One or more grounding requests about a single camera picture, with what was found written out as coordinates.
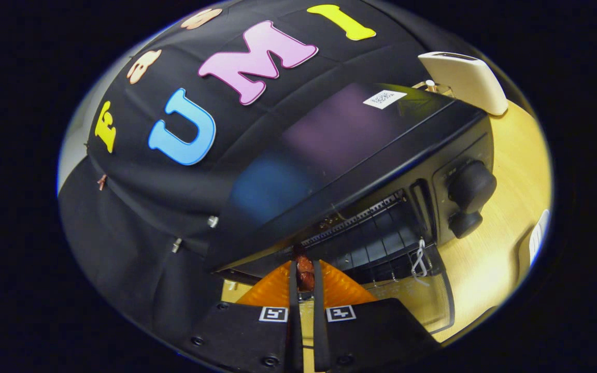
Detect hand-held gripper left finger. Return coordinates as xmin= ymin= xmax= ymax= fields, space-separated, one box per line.
xmin=189 ymin=261 xmax=304 ymax=373

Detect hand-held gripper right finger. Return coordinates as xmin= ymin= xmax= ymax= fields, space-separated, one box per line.
xmin=312 ymin=259 xmax=436 ymax=373

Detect brown meat piece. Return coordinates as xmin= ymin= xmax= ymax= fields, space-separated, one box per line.
xmin=293 ymin=243 xmax=316 ymax=292

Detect black toaster oven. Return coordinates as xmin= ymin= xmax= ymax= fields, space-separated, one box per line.
xmin=210 ymin=82 xmax=498 ymax=335

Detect white bread toaster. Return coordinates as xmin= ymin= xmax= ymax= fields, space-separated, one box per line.
xmin=418 ymin=51 xmax=509 ymax=117

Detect black backdrop cloth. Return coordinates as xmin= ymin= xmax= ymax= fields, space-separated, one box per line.
xmin=58 ymin=0 xmax=486 ymax=358

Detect white ridged tray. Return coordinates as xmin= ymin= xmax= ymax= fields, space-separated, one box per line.
xmin=529 ymin=209 xmax=551 ymax=266

